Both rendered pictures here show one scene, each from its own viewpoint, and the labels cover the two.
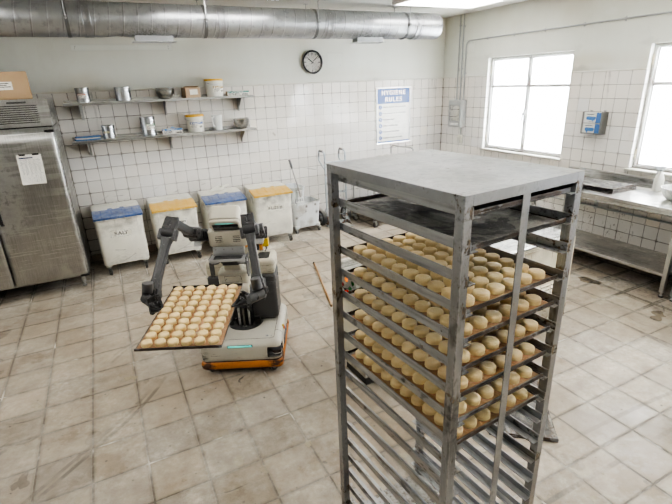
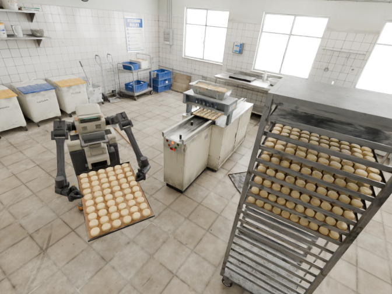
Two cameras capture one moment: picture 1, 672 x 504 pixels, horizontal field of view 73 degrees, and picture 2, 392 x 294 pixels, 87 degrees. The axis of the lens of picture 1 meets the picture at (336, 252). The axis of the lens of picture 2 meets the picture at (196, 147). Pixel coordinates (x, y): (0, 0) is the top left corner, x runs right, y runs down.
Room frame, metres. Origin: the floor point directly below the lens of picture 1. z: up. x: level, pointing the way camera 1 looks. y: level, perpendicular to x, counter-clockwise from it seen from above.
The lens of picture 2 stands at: (0.90, 0.83, 2.09)
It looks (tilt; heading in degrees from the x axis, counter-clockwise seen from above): 32 degrees down; 328
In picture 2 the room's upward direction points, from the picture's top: 5 degrees clockwise
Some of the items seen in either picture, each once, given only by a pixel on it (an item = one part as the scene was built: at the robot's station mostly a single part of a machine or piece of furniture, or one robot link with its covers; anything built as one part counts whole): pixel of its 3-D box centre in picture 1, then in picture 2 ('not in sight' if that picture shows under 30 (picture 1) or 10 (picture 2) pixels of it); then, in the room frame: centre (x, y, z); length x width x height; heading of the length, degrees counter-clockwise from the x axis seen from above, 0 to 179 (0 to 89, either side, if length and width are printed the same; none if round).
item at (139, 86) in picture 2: not in sight; (136, 86); (6.97, -0.78, 0.28); 0.56 x 0.38 x 0.20; 124
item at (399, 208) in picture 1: (442, 210); (331, 120); (1.42, -0.35, 1.68); 0.60 x 0.40 x 0.02; 31
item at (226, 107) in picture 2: not in sight; (209, 107); (3.27, -0.84, 1.01); 0.72 x 0.33 x 0.34; 29
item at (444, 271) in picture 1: (393, 247); (322, 149); (1.33, -0.18, 1.59); 0.64 x 0.03 x 0.03; 31
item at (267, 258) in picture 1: (243, 282); (94, 150); (3.36, 0.76, 0.59); 0.55 x 0.34 x 0.83; 91
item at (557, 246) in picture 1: (480, 224); not in sight; (1.53, -0.52, 1.59); 0.64 x 0.03 x 0.03; 31
